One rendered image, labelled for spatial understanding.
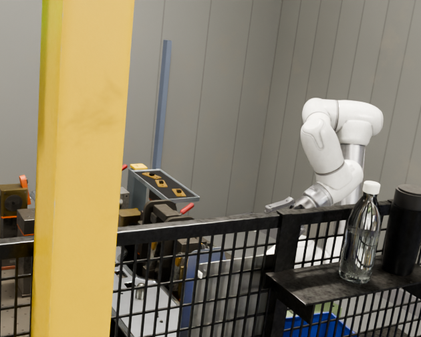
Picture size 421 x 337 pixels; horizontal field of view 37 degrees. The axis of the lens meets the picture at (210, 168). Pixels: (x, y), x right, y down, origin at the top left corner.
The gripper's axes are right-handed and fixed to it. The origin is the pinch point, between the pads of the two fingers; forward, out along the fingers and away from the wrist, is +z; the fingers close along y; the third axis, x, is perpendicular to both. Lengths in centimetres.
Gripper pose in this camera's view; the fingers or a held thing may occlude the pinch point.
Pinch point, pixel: (262, 241)
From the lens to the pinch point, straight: 198.9
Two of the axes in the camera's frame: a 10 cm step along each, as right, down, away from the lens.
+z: -7.9, 5.5, -2.7
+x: 4.9, 2.9, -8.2
